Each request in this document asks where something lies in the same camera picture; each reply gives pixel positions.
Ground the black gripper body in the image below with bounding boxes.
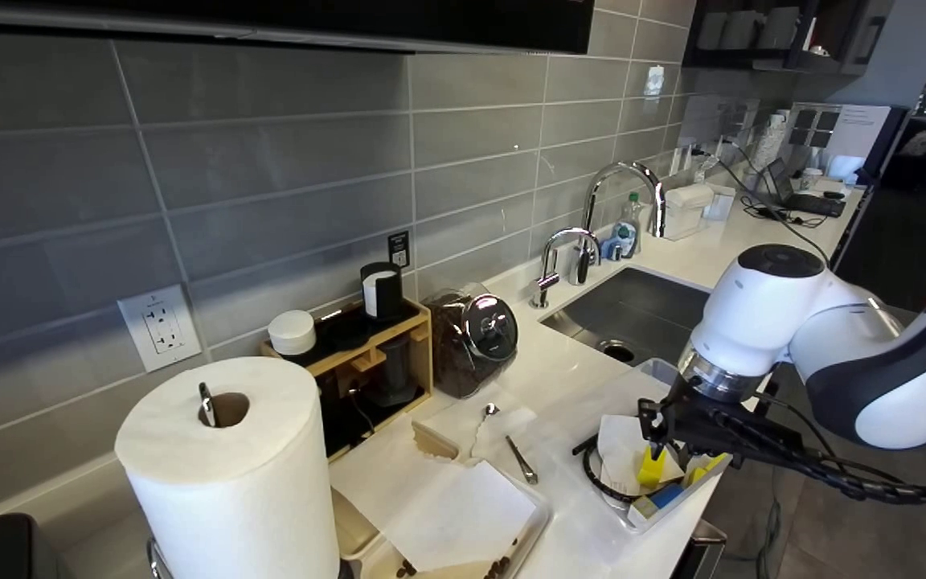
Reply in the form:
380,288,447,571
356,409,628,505
655,378,772,465

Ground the yellow block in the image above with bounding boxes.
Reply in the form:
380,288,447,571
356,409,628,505
633,441,689,496

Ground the clear plastic lunch box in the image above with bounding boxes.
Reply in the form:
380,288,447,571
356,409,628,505
571,352,736,530

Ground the crumpled white paper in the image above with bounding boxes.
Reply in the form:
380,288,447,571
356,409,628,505
594,411,655,497

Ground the small blue item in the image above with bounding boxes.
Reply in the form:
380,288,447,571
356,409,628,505
645,482,693,512

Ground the stainless steel sink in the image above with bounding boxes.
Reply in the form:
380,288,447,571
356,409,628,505
539,262,713,369

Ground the metal spoon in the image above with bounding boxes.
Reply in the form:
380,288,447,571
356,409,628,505
467,399,505,463

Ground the soap bottle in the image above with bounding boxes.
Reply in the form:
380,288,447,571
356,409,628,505
599,191,642,262

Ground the white napkin sheet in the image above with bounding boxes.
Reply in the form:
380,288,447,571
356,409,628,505
384,461,543,579

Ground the white countertop container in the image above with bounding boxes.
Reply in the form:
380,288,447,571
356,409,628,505
663,176,743,245

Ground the tall chrome faucet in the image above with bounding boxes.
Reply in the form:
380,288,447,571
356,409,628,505
582,158,673,241

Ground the wooden countertop organizer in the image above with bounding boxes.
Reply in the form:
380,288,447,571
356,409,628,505
255,296,438,455

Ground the black and white cup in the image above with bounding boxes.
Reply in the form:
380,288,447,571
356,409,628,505
356,261,406,324

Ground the white round container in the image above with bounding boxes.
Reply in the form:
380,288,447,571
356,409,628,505
262,306,321,361

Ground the white paper towel roll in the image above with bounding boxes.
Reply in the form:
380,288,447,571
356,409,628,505
112,352,343,579

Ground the paper towel holder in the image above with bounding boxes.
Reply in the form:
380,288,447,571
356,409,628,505
192,378,223,431

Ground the dark upper cabinet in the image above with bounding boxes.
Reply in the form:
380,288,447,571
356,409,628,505
0,0,599,59

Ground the black spiral cable ring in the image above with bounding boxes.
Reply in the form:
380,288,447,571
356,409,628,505
571,431,648,505

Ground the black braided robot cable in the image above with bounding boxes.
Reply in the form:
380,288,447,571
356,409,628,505
697,411,926,507

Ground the black wall outlet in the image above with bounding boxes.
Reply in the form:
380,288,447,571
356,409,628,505
386,229,414,270

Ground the small white wall outlet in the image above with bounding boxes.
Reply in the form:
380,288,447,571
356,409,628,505
642,65,668,106

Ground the wall shelf with mugs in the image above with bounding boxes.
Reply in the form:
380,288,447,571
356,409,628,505
685,0,892,81

